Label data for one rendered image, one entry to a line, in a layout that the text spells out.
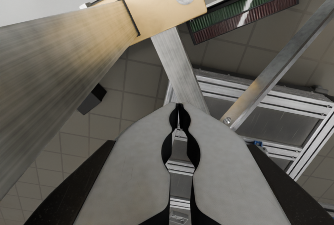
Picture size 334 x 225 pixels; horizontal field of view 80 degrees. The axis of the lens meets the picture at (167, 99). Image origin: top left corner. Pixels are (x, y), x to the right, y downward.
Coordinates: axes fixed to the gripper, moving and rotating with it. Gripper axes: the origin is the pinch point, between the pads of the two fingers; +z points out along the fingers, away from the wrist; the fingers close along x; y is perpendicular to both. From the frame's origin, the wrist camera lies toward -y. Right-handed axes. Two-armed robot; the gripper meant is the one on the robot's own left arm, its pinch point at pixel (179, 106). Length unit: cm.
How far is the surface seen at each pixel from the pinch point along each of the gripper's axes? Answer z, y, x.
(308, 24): 6.0, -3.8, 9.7
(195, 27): 24.1, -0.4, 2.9
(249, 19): 24.1, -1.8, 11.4
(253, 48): 94, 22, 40
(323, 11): 6.5, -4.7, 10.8
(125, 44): 5.3, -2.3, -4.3
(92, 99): 82, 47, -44
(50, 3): 32.3, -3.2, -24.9
